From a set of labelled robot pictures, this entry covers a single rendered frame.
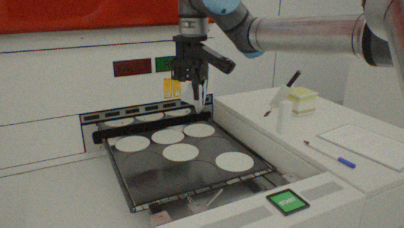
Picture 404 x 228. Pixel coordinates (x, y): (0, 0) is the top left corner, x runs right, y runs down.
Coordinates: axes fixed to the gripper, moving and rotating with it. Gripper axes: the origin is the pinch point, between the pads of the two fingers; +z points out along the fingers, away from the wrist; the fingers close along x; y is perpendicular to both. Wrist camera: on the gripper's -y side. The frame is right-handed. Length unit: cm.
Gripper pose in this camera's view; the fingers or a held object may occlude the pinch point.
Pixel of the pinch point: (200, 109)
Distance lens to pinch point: 84.7
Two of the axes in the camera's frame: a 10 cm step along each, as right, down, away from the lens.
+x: -3.4, 3.4, -8.8
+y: -9.4, -1.2, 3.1
